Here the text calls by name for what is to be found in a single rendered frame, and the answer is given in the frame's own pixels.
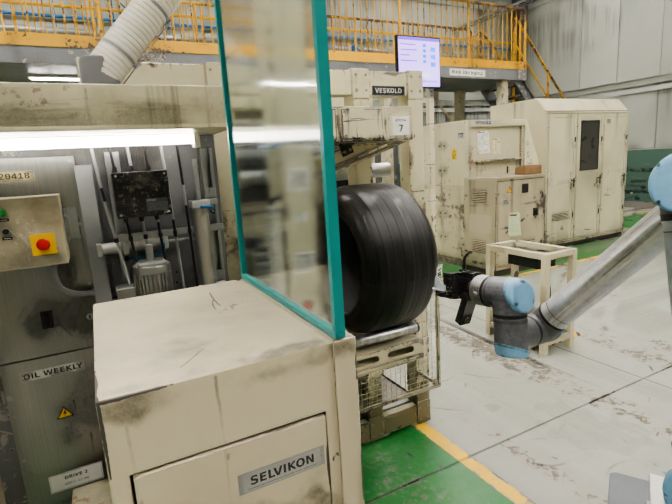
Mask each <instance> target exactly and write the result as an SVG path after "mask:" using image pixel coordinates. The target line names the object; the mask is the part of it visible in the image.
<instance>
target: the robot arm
mask: <svg viewBox="0 0 672 504"><path fill-rule="evenodd" d="M648 191H649V195H650V197H651V199H652V200H653V201H654V203H656V205H657V206H656V207H655V208H653V209H652V210H651V211H650V212H649V213H648V214H647V215H645V216H644V217H643V218H642V219H641V220H640V221H638V222H637V223H636V224H635V225H634V226H633V227H632V228H630V229H629V230H628V231H627V232H626V233H625V234H623V235H622V236H621V237H620V238H619V239H618V240H617V241H615V242H614V243H613V244H612V245H611V246H610V247H608V248H607V249H606V250H605V251H604V252H603V253H602V254H600V255H599V256H598V257H597V258H596V259H595V260H593V261H592V262H591V263H590V264H589V265H588V266H587V267H585V268H584V269H583V270H582V271H581V272H580V273H578V274H577V275H576V276H575V277H574V278H573V279H572V280H570V281H569V282H568V283H567V284H566V285H565V286H563V287H562V288H561V289H560V290H559V291H558V292H557V293H555V294H554V295H553V296H552V297H551V298H550V299H548V300H547V301H546V302H544V303H543V304H541V305H540V306H539V307H538V308H537V309H536V310H534V311H533V312H532V313H531V314H528V312H529V311H530V310H531V309H532V307H533V306H534V302H535V292H534V289H533V287H532V285H531V284H530V283H529V282H528V281H526V280H524V279H520V278H516V277H499V276H489V275H481V272H475V271H471V270H464V269H459V272H457V273H454V272H447V273H443V282H441V280H440V278H439V277H438V276H436V277H435V286H434V287H432V290H433V292H434V293H435V294H436V295H437V296H439V297H445V298H449V299H459V298H460V299H461V302H460V305H459V309H458V312H457V315H456V319H455V322H457V323H458V324H459V325H460V326H461V325H465V324H468V323H470V321H471V318H472V315H473V312H474V309H475V306H476V305H480V306H486V307H491V308H492V309H493V329H494V347H495V353H496V354H497V355H499V356H501V357H505V358H512V359H524V358H527V357H529V355H530V351H529V349H530V348H533V347H535V346H538V345H541V344H543V343H546V342H552V341H554V340H556V339H557V338H559V337H560V336H561V335H562V333H563V331H564V330H565V329H566V328H567V327H568V326H569V325H570V324H571V323H572V322H574V321H575V320H576V319H577V318H579V317H580V316H581V315H583V314H584V313H585V312H586V311H588V310H589V309H590V308H592V307H593V306H594V305H595V304H597V303H598V302H599V301H601V300H602V299H603V298H604V297H606V296H607V295H608V294H610V293H611V292H612V291H613V290H615V289H616V288H617V287H618V286H620V285H621V284H622V283H624V282H625V281H626V280H627V279H629V278H630V277H631V276H633V275H634V274H635V273H636V272H638V271H639V270H640V269H642V268H643V267H644V266H645V265H647V264H648V263H649V262H651V261H652V260H653V259H654V258H656V257H657V256H658V255H660V254H661V253H662V252H663V251H665V255H666V266H667V276H668V287H669V298H670V309H671V320H672V154H670V155H668V156H667V157H665V158H664V159H662V160H661V161H660V162H659V163H658V164H657V165H656V166H655V167H654V169H653V170H652V172H651V174H650V177H649V181H648ZM462 271H463V272H462ZM662 491H663V497H664V500H665V503H666V504H672V469H670V470H669V471H668V472H667V473H666V475H665V478H664V480H663V484H662Z"/></svg>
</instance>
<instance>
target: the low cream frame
mask: <svg viewBox="0 0 672 504"><path fill-rule="evenodd" d="M519 246H521V247H527V248H533V249H539V250H545V251H552V252H543V251H537V250H530V249H519ZM494 251H495V252H501V253H506V254H508V263H509V264H511V277H516V278H519V266H523V267H528V268H533V269H541V285H540V305H541V304H543V303H544V302H546V301H547V300H548V299H550V298H551V286H550V268H551V266H555V259H557V258H562V257H566V256H568V260H567V283H568V282H569V281H570V280H572V279H573V278H574V277H575V276H576V269H577V248H571V247H564V246H557V245H550V244H543V243H536V242H530V241H523V240H517V239H513V240H509V241H503V242H498V243H492V244H486V275H489V276H494ZM486 334H488V335H492V334H494V329H493V309H492V308H491V307H486ZM563 340H565V346H567V347H572V346H573V345H574V322H572V323H571V324H570V325H569V326H568V327H567V328H566V329H565V330H564V331H563V333H562V335H561V336H560V337H559V338H557V339H556V340H554V341H552V342H546V343H543V344H541V345H539V355H541V356H547V355H548V345H551V344H554V343H557V342H560V341H563Z"/></svg>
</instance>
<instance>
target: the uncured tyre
mask: <svg viewBox="0 0 672 504"><path fill-rule="evenodd" d="M337 201H338V218H339V234H340V251H341V268H342V285H343V301H344V318H345V328H347V329H348V330H350V331H352V332H356V333H370V332H374V331H378V330H382V329H386V328H390V327H394V326H398V325H402V324H406V323H408V322H410V321H412V320H413V319H415V318H417V317H418V316H419V315H420V314H421V313H422V312H423V311H424V310H425V309H426V307H427V305H428V303H429V301H430V299H431V296H432V294H433V290H432V287H434V286H435V277H436V269H437V266H438V253H437V246H436V241H435V237H434V233H433V230H432V227H431V225H430V222H429V220H428V218H427V216H426V214H425V213H424V211H423V210H422V208H421V207H420V206H419V204H418V203H417V202H416V201H415V199H414V198H413V197H412V196H411V195H410V194H409V193H408V192H407V191H406V190H404V189H403V188H401V187H399V186H397V185H393V184H389V183H383V182H381V183H369V184H358V185H347V186H341V187H338V188H337Z"/></svg>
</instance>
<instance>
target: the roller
mask: <svg viewBox="0 0 672 504"><path fill-rule="evenodd" d="M419 330H420V326H419V324H418V323H417V322H416V321H414V322H410V323H406V324H402V325H398V326H394V327H390V328H386V329H382V330H378V331H374V332H370V333H367V334H363V335H359V336H355V339H356V349H358V348H362V347H365V346H369V345H373V344H376V343H380V342H384V341H387V340H391V339H395V338H399V337H402V336H406V335H410V334H413V333H417V332H419Z"/></svg>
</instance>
